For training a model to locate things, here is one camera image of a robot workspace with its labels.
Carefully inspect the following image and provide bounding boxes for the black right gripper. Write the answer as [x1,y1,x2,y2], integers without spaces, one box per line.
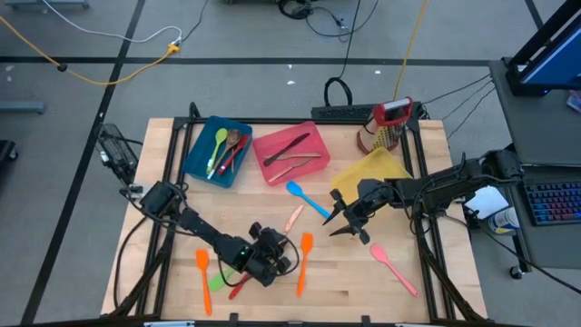
[322,178,396,245]

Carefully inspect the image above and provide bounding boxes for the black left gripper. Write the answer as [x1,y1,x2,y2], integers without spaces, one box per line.
[248,221,294,288]

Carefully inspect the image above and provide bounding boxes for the orange silicone spoon spatula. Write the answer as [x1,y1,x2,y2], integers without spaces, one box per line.
[296,232,315,300]

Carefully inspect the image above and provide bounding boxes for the pink silicone spatula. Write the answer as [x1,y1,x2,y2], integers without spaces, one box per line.
[369,243,421,299]

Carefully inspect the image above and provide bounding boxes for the red silicone spatula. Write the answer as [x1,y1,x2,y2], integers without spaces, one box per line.
[227,272,252,301]

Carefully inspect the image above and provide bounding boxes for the blue silicone spatula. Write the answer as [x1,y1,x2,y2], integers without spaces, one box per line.
[285,180,332,220]

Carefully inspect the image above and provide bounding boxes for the black knife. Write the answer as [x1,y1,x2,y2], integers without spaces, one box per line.
[262,132,312,168]

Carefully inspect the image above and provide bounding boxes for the red silicone spoon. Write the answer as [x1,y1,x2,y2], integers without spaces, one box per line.
[216,134,251,176]

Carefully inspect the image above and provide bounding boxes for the dark wooden spoon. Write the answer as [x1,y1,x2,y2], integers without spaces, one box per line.
[207,128,243,181]

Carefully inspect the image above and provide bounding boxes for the green silicone spoon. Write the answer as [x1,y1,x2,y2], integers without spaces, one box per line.
[206,127,229,176]

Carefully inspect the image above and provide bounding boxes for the green silicone spatula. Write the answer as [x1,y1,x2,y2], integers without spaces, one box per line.
[207,267,236,292]

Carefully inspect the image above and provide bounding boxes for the yellow plastic bin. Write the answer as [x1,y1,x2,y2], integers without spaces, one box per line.
[330,145,414,214]

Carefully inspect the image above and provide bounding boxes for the pink plastic bin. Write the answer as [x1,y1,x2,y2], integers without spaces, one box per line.
[251,120,331,187]

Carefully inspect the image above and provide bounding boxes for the black power strip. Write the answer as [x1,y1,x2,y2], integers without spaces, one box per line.
[310,103,378,121]

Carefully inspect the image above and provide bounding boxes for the teal blue plastic bin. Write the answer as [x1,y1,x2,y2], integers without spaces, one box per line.
[182,115,254,190]

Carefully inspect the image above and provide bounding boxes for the white blue can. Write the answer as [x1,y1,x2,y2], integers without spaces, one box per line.
[487,206,521,235]

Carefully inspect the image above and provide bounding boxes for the backlit keyboard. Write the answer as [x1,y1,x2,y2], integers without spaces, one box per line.
[524,180,581,227]

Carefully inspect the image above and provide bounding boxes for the grey desk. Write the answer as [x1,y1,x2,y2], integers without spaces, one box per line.
[488,57,581,270]

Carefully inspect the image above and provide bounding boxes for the computer monitor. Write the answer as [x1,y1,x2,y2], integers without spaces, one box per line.
[518,25,581,91]

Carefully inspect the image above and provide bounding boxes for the black chair wheel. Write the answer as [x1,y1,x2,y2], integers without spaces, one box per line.
[0,139,19,164]

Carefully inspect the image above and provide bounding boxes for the grey metal base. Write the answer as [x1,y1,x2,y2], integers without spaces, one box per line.
[4,0,91,10]
[0,102,46,115]

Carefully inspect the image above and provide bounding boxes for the box grater red handle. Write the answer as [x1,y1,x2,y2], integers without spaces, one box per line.
[356,95,415,155]

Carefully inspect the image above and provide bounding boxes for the black table frame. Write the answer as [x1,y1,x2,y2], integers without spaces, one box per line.
[108,102,489,326]

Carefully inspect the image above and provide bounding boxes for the black looped cable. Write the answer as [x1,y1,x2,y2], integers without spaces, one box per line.
[322,0,363,108]

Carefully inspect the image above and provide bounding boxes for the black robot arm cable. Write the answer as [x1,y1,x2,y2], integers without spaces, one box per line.
[112,213,153,312]

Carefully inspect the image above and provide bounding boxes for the yellow hanging cable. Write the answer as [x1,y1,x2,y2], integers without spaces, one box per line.
[392,0,429,102]

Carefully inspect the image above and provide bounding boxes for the black cable bundle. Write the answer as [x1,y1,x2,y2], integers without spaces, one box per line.
[277,0,364,40]

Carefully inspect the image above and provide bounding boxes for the yellow floor cable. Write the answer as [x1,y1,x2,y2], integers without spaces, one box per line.
[0,15,182,87]

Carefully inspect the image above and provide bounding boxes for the white cable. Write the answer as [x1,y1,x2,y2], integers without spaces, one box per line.
[40,0,184,45]

